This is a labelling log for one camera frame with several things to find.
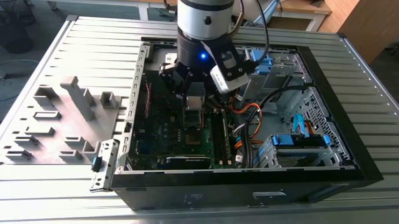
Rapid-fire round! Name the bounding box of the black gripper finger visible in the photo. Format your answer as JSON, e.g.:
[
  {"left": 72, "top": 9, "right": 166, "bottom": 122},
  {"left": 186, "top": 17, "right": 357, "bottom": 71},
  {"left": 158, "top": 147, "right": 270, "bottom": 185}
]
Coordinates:
[
  {"left": 157, "top": 62, "right": 188, "bottom": 100},
  {"left": 198, "top": 68, "right": 218, "bottom": 95}
]

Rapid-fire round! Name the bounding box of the silver topped CPU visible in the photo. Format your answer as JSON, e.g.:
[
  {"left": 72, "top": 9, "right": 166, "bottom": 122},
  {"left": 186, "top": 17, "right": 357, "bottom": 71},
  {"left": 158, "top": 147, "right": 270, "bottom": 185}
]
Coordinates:
[{"left": 185, "top": 93, "right": 205, "bottom": 111}]

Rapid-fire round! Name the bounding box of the grey power supply unit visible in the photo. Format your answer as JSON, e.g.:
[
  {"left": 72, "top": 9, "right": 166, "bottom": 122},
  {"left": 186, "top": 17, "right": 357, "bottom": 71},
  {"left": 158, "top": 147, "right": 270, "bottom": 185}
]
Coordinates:
[{"left": 142, "top": 48, "right": 178, "bottom": 101}]

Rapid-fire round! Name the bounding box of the green motherboard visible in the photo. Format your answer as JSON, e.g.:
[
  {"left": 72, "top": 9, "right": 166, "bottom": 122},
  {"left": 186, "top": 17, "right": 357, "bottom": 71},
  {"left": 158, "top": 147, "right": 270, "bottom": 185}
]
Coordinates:
[{"left": 129, "top": 77, "right": 240, "bottom": 170}]

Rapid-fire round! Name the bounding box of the blue plastic disk carrier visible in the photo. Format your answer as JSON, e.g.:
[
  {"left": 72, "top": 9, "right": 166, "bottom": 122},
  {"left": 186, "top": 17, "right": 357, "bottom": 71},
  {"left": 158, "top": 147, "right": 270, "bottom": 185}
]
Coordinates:
[{"left": 249, "top": 49, "right": 274, "bottom": 75}]

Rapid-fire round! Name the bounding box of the silver drive cage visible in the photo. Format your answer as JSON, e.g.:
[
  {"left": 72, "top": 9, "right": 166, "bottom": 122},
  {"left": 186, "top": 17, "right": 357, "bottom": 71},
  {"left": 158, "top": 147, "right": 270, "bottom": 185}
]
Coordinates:
[
  {"left": 238, "top": 49, "right": 312, "bottom": 103},
  {"left": 252, "top": 135, "right": 356, "bottom": 168}
]

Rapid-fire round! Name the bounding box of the blue expansion slot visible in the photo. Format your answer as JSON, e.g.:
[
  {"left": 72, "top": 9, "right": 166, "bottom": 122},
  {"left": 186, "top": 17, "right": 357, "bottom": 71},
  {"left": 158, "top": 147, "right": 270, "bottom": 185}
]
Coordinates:
[{"left": 136, "top": 141, "right": 152, "bottom": 154}]

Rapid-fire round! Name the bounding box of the hard disk in blue carrier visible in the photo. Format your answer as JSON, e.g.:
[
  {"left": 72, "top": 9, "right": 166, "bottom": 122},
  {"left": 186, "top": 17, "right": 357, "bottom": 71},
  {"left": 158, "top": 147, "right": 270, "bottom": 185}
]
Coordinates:
[{"left": 270, "top": 133, "right": 332, "bottom": 149}]

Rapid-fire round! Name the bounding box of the black graphics card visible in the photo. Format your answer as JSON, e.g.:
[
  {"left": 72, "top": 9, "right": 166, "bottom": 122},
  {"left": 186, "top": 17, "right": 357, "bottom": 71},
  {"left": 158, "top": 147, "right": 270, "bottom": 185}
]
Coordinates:
[{"left": 157, "top": 155, "right": 212, "bottom": 170}]

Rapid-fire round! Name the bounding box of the grey parts rack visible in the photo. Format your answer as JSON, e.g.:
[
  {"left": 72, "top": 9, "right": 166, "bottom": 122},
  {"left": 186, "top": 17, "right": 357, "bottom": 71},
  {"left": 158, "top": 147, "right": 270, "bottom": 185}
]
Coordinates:
[{"left": 0, "top": 76, "right": 130, "bottom": 165}]

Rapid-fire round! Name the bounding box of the blue black latch clip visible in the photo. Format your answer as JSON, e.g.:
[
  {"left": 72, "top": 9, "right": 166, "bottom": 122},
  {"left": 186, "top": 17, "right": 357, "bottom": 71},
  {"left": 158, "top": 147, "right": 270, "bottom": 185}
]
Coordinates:
[{"left": 90, "top": 157, "right": 104, "bottom": 173}]

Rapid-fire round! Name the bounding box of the black PC case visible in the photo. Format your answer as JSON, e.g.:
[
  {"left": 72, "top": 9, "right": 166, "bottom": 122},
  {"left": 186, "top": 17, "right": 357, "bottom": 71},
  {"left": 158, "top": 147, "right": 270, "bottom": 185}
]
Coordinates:
[{"left": 110, "top": 36, "right": 384, "bottom": 212}]

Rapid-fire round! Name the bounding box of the black office chair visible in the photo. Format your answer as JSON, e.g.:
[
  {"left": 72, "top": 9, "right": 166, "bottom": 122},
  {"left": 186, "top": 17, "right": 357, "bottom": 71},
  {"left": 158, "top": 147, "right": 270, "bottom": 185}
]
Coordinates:
[{"left": 0, "top": 9, "right": 34, "bottom": 54}]

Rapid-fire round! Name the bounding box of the brown wooden cabinet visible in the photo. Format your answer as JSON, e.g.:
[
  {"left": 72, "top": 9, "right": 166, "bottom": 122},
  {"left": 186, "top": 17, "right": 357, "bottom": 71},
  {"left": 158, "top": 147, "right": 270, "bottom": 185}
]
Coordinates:
[{"left": 317, "top": 0, "right": 399, "bottom": 63}]

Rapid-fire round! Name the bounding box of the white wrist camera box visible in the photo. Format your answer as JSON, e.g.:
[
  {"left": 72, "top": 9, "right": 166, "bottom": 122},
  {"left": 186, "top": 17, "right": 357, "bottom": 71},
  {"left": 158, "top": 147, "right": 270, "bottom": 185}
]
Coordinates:
[{"left": 209, "top": 50, "right": 250, "bottom": 94}]

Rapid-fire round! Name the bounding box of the red twisted wire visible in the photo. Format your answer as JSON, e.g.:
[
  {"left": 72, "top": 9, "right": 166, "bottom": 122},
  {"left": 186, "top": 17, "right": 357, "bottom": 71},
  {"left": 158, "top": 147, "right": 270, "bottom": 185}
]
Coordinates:
[{"left": 142, "top": 82, "right": 152, "bottom": 119}]

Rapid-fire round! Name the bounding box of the orange wire bundle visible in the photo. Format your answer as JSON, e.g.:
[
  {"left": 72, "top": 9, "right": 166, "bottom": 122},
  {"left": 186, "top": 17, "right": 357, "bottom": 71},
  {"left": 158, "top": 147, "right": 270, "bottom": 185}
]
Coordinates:
[{"left": 229, "top": 97, "right": 265, "bottom": 150}]

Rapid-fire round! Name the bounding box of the white frame table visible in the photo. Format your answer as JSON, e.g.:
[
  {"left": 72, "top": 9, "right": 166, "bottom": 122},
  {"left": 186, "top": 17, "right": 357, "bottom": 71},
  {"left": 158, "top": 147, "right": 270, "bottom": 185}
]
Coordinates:
[{"left": 46, "top": 0, "right": 178, "bottom": 21}]

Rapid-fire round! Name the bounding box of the black camera cable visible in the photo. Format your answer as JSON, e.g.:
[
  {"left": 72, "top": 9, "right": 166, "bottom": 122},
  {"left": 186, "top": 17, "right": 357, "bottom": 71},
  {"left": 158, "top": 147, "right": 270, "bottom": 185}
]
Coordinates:
[{"left": 237, "top": 0, "right": 272, "bottom": 70}]

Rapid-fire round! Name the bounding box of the thick black cable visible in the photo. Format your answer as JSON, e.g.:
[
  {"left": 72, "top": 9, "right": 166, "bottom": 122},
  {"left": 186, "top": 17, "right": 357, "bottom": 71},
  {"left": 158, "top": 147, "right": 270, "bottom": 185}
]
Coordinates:
[{"left": 241, "top": 85, "right": 313, "bottom": 168}]

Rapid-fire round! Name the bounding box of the blue flat cable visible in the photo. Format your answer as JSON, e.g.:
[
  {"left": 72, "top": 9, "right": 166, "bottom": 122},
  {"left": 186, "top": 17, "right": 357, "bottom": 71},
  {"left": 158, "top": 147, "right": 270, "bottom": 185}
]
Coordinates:
[{"left": 292, "top": 113, "right": 309, "bottom": 139}]

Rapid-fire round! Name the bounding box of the grey metal retainer bracket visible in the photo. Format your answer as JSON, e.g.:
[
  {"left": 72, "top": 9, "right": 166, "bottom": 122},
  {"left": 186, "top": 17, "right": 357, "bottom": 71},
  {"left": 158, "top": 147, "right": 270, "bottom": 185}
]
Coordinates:
[{"left": 89, "top": 139, "right": 121, "bottom": 193}]

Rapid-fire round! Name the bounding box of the wooden desk white frame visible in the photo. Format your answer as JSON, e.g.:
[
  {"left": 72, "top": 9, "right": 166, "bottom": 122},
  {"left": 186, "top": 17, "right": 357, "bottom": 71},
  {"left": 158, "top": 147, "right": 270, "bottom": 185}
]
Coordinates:
[{"left": 273, "top": 0, "right": 332, "bottom": 32}]

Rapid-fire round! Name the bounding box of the pale blue floor cable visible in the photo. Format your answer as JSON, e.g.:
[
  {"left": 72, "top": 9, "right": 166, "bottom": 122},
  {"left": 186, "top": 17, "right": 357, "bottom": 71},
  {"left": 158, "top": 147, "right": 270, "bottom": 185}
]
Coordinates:
[{"left": 0, "top": 59, "right": 40, "bottom": 102}]

